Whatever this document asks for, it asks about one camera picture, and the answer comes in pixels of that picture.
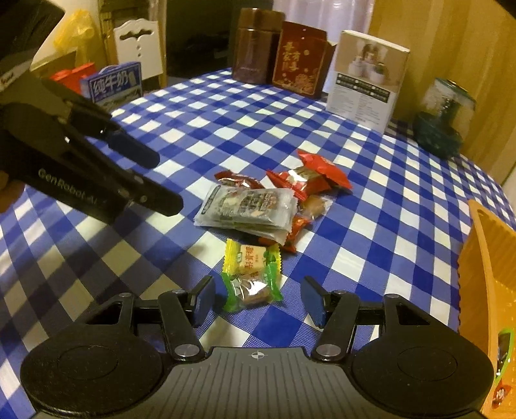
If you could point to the dark red snack packet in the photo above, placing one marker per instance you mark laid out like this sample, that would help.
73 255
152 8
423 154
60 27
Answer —
238 179

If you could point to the white product box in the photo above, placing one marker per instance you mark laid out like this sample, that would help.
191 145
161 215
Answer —
363 100

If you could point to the red packet with clear window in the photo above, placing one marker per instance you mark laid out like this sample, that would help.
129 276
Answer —
298 179

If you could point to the orange plastic tray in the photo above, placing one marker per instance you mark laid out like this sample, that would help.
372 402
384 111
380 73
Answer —
483 282

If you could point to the green candy packet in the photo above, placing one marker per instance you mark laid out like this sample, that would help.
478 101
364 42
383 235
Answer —
506 350
250 290

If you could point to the blue white milk carton box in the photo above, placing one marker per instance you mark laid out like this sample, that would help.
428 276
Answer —
113 84

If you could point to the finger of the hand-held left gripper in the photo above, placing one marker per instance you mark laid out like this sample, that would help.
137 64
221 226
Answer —
161 199
137 151

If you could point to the yellow candy packet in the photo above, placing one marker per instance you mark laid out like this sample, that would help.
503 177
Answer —
250 256

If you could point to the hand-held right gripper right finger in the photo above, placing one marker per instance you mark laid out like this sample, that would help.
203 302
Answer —
314 302

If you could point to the amber wrapped candy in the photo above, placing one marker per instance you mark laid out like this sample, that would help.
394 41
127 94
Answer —
316 205

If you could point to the white curtain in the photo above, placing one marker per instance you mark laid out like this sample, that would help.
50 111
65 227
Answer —
350 16

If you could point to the glass jar with green lid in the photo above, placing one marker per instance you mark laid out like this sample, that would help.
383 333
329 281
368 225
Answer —
439 133

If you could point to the brown ceramic jar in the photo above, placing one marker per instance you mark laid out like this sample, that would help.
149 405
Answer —
254 48

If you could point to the person's left hand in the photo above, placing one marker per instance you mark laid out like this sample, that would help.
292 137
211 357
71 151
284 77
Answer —
9 193

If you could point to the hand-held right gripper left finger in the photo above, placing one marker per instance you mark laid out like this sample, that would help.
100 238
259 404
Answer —
205 300

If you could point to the dark brown box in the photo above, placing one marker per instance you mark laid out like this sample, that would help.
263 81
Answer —
296 64

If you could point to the yellow plastic bag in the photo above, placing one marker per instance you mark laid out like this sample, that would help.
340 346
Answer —
76 32

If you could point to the wooden panel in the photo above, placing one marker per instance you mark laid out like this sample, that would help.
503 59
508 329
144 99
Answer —
443 40

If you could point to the clear grey snack packet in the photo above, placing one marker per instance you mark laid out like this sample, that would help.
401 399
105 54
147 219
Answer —
250 201
242 230

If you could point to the small orange red packet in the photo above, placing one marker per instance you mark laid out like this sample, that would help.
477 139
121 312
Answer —
298 225

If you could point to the red candy packet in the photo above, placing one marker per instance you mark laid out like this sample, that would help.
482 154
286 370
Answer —
502 395

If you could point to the red bag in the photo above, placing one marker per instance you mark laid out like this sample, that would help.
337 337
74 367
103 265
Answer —
68 76

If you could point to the white chair back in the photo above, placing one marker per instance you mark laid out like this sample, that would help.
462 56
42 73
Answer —
137 44

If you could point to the blue white checkered tablecloth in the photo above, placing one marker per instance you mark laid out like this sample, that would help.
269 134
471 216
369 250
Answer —
363 249

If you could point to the large red snack packet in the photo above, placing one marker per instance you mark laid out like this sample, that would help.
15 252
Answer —
322 165

